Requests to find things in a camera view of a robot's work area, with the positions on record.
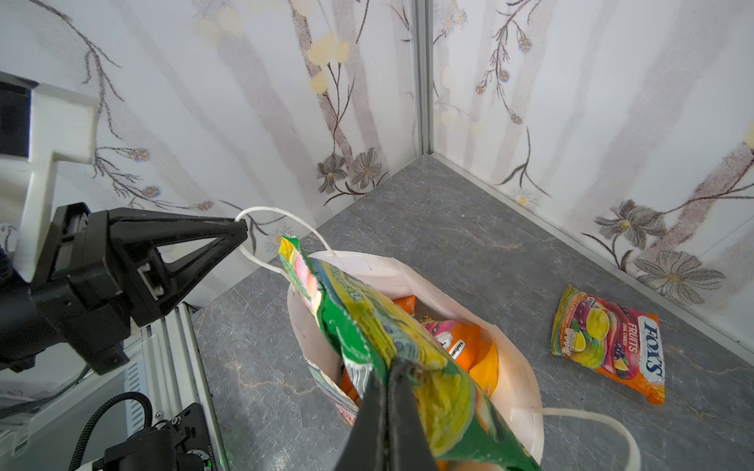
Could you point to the orange corn chips bag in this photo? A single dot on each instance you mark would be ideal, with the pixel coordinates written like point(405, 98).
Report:
point(408, 304)

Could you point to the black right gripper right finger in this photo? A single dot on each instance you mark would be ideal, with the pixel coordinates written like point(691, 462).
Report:
point(408, 447)

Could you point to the Fox's candy bag top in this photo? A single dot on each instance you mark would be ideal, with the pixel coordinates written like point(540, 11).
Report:
point(620, 343)

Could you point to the white floral paper bag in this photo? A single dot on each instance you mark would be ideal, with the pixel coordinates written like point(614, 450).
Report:
point(517, 395)

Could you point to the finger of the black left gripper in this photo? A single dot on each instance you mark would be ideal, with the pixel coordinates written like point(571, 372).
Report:
point(141, 233)
point(159, 286)

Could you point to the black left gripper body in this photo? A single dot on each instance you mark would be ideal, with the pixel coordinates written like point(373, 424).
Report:
point(81, 293)

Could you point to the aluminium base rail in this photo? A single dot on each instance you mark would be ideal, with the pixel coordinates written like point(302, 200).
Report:
point(163, 365)

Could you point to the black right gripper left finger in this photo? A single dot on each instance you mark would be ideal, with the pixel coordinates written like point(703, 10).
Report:
point(367, 448)

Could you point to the green Fox's spring tea bag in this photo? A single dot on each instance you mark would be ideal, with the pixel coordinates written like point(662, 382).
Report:
point(418, 406)

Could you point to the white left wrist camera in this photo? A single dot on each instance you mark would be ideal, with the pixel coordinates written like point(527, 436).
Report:
point(41, 126)

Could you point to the fox's candy bag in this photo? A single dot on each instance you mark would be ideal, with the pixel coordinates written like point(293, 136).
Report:
point(469, 347)
point(620, 343)

